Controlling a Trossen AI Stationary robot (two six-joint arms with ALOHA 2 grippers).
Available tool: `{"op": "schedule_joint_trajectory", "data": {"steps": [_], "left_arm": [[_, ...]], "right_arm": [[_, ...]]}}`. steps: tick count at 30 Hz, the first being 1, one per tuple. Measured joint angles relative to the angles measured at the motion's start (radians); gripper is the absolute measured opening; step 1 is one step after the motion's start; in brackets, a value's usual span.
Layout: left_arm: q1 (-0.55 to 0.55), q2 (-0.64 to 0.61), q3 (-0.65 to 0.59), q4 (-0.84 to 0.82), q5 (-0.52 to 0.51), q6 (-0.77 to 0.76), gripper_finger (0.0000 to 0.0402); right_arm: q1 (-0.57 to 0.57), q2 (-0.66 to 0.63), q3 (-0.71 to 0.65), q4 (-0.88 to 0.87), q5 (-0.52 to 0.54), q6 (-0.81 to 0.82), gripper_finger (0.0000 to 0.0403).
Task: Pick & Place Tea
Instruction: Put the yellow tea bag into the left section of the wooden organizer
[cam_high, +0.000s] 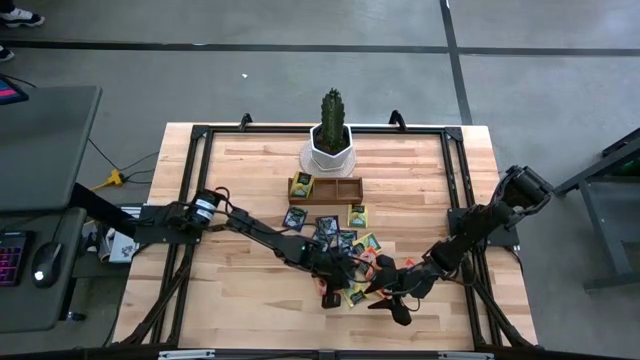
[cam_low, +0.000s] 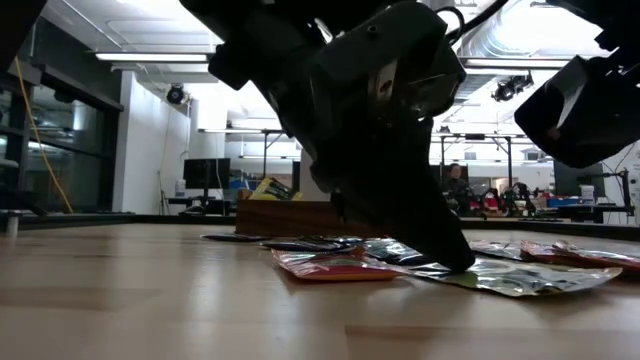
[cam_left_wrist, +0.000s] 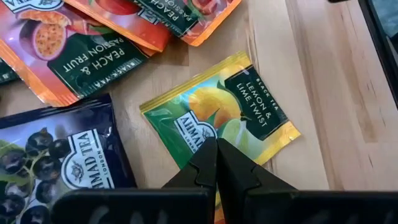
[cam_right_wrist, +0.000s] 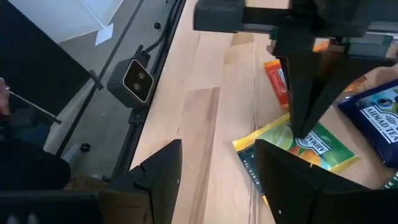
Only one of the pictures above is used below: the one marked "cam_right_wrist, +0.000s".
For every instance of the blue blackcurrant tea packet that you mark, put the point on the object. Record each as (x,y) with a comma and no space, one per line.
(379,124)

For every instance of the white paper sheet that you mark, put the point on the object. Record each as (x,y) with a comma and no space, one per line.
(68,18)

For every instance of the orange tea packet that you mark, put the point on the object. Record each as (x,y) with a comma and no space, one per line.
(276,84)

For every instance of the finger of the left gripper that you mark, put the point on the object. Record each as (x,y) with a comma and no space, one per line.
(303,93)
(339,81)

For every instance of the person's hand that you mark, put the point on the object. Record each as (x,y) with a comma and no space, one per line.
(3,99)

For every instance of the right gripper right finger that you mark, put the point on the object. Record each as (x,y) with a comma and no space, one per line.
(286,186)

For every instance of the black flat panel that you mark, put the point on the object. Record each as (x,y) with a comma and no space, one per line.
(34,68)

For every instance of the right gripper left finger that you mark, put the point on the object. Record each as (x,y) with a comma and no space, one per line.
(161,174)

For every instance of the small grey stereo camera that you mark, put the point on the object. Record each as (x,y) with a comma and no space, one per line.
(130,84)

